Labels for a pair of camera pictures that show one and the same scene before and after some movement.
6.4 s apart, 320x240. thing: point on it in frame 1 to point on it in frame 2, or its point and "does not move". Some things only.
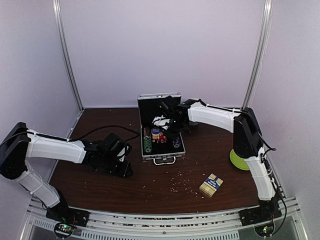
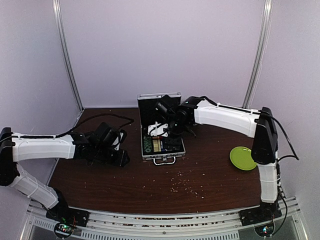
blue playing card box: [211, 185] to [166, 144]
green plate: [238, 161] does not move
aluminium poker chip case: [156, 143] does not move
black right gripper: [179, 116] does not move
